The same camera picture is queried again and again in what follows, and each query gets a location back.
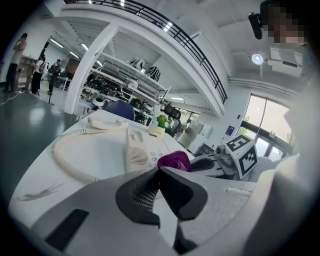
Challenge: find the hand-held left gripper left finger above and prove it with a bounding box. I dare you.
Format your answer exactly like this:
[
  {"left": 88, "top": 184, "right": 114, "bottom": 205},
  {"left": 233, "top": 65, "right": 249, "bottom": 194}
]
[{"left": 31, "top": 166, "right": 177, "bottom": 256}]

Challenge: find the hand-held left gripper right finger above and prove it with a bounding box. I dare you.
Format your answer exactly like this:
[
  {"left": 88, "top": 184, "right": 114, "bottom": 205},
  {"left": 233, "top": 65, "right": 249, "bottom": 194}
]
[{"left": 159, "top": 166, "right": 258, "bottom": 256}]

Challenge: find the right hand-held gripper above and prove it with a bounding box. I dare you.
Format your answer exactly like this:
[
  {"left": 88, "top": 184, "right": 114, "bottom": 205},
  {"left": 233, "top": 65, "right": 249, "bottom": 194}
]
[{"left": 190, "top": 134, "right": 259, "bottom": 181}]

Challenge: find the purple cloth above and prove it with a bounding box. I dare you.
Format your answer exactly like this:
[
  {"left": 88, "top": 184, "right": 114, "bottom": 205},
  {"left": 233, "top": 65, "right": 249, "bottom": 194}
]
[{"left": 156, "top": 150, "right": 192, "bottom": 172}]

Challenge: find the white desk telephone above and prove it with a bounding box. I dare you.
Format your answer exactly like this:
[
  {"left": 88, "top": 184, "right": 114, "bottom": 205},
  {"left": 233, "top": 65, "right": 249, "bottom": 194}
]
[{"left": 124, "top": 127, "right": 196, "bottom": 174}]

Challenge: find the person's right forearm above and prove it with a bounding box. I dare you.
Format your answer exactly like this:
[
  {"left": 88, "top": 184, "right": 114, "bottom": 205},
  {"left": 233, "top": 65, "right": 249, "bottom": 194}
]
[{"left": 254, "top": 153, "right": 301, "bottom": 184}]

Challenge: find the white telephone handset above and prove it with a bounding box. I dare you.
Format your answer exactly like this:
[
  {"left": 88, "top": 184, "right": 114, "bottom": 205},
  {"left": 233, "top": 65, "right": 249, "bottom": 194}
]
[{"left": 87, "top": 116, "right": 130, "bottom": 131}]

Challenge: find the white locker cabinet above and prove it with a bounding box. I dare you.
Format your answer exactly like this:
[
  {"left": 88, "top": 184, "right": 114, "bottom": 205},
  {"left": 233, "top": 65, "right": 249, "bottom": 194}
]
[{"left": 184, "top": 119, "right": 214, "bottom": 151}]

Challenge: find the black mesh office chair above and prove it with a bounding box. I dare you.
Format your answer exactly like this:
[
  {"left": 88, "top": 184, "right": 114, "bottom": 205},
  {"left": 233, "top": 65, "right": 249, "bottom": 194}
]
[{"left": 163, "top": 104, "right": 183, "bottom": 138}]

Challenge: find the potted flower plant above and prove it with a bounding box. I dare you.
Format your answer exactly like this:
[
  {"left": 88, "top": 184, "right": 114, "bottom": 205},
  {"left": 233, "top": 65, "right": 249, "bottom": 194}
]
[{"left": 147, "top": 114, "right": 175, "bottom": 138}]

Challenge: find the person's white jacket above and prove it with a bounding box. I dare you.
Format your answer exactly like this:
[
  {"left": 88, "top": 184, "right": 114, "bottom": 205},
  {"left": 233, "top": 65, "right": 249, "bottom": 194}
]
[{"left": 244, "top": 44, "right": 320, "bottom": 256}]

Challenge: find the blue chair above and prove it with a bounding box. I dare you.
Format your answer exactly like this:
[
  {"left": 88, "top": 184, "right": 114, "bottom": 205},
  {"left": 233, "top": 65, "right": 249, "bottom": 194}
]
[{"left": 105, "top": 100, "right": 136, "bottom": 123}]

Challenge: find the group of black white helmets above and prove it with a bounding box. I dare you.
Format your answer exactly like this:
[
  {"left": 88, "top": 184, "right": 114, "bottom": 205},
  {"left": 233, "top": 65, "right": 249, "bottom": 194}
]
[{"left": 83, "top": 56, "right": 161, "bottom": 118}]

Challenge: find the white shelf rack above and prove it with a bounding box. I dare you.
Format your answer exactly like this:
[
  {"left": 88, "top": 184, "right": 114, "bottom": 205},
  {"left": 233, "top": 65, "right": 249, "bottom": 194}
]
[{"left": 79, "top": 51, "right": 174, "bottom": 126}]

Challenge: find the round ceiling lamp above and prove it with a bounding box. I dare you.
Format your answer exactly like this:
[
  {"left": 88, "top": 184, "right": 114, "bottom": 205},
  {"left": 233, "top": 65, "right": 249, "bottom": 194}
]
[{"left": 250, "top": 52, "right": 265, "bottom": 65}]

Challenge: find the black balcony railing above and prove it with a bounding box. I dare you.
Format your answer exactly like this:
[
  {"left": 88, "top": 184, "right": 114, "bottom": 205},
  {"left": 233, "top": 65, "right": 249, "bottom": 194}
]
[{"left": 71, "top": 0, "right": 229, "bottom": 105}]

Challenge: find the white ceiling air conditioner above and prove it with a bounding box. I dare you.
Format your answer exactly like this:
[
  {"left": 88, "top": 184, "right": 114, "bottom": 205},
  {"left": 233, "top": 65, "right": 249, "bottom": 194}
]
[{"left": 265, "top": 46, "right": 305, "bottom": 77}]

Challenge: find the person's head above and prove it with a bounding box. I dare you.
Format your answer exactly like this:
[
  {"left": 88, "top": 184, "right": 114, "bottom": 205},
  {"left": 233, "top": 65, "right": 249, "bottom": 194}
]
[{"left": 259, "top": 0, "right": 311, "bottom": 46}]

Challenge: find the black head camera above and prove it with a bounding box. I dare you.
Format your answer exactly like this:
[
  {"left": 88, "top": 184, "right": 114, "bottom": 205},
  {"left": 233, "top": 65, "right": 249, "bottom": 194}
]
[{"left": 247, "top": 0, "right": 270, "bottom": 41}]

